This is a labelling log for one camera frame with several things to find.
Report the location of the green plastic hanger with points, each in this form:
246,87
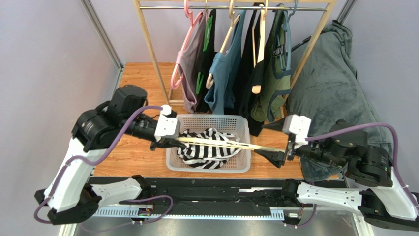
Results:
204,49

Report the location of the aluminium frame post right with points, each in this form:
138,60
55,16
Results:
346,10

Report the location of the mauve tank top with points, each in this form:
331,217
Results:
188,61

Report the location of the aluminium frame post left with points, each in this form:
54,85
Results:
94,18

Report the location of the aluminium frame post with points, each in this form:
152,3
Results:
346,10
94,18

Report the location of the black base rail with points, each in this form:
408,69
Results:
221,196

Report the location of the black white striped tank top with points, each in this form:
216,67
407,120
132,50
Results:
207,157

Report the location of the light wooden hanger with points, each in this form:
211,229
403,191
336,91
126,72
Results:
259,49

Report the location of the white plastic basket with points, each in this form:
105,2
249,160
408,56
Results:
235,125

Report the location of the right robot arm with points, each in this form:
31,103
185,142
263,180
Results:
385,201

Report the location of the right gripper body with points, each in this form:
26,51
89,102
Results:
291,152

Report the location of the beige wooden hanger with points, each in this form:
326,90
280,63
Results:
234,20

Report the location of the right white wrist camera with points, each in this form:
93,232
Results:
299,127

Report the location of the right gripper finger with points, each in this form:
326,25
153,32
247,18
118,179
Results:
276,126
276,158

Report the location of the cream plastic hanger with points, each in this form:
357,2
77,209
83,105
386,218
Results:
226,144

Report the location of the olive green tank top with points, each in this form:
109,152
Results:
259,112

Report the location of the blue tank top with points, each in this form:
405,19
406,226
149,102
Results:
224,69

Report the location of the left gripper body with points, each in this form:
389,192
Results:
154,144

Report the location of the black garment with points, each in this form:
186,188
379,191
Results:
245,100

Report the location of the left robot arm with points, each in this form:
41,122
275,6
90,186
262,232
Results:
70,198

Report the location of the teal plastic hanger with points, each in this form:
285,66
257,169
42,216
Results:
281,59

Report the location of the grey fleece blanket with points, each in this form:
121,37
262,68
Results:
327,88

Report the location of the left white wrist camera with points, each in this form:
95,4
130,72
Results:
168,125

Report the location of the wooden clothes rack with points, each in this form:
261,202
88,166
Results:
167,95

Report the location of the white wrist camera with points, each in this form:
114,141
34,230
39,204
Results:
299,127
168,125

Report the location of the pink plastic hanger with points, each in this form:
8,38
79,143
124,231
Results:
176,78

